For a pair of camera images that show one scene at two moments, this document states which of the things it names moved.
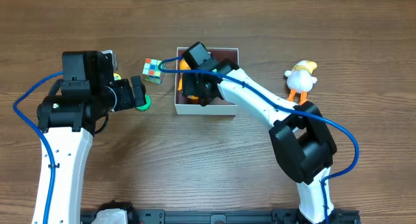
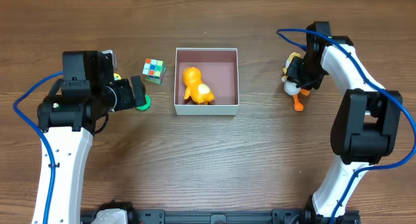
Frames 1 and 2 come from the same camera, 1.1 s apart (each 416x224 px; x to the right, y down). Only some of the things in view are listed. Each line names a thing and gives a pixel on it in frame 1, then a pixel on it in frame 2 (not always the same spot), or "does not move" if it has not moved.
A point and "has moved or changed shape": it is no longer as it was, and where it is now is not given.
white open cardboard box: x=191 y=105 does not move
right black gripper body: x=189 y=88 → x=299 y=72
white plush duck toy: x=300 y=80 has moved or changed shape
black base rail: x=225 y=216 does not move
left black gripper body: x=138 y=92 does not move
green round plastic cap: x=146 y=106 does not move
